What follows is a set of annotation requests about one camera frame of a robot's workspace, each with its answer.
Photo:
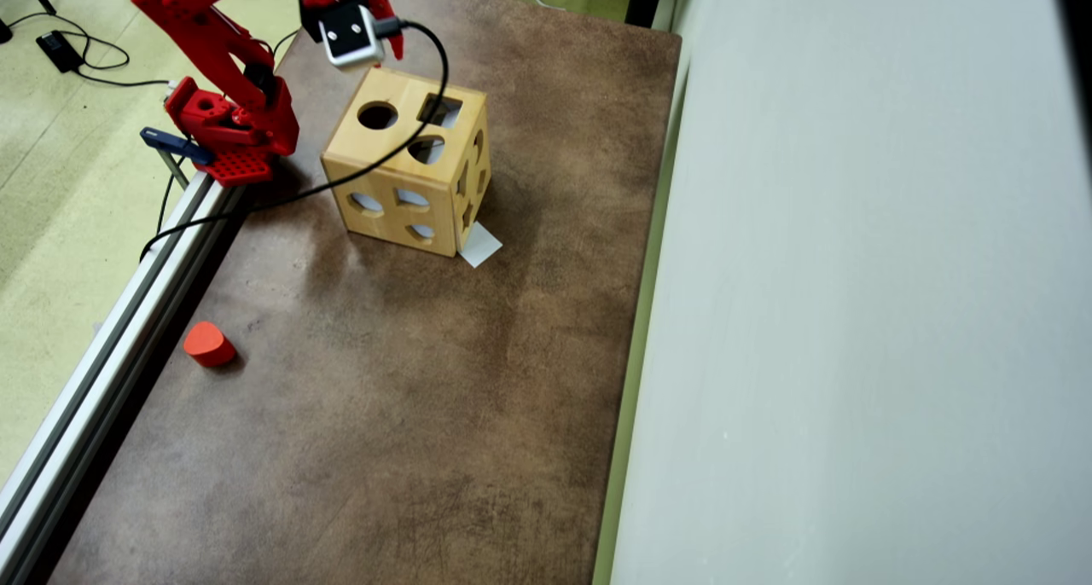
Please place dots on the aluminium profile rail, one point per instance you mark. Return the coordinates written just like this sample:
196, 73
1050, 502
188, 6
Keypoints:
102, 372

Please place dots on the wooden shape sorter box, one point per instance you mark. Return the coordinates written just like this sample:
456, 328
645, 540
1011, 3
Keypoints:
384, 163

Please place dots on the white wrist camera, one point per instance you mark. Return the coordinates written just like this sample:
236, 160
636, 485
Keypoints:
350, 32

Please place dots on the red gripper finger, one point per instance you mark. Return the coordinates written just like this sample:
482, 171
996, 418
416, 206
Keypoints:
388, 9

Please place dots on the red rounded block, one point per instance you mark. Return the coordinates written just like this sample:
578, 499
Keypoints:
209, 344

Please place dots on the large white board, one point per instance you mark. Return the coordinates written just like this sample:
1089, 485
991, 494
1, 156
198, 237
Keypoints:
853, 312

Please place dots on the black power adapter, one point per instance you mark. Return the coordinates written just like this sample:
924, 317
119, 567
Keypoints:
58, 49

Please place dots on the blue clamp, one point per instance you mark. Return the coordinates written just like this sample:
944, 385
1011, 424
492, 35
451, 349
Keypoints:
175, 144

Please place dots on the white paper sheet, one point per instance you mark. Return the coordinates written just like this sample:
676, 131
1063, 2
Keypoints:
480, 245

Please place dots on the red robot arm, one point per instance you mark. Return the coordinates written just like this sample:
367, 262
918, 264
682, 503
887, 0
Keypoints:
200, 31

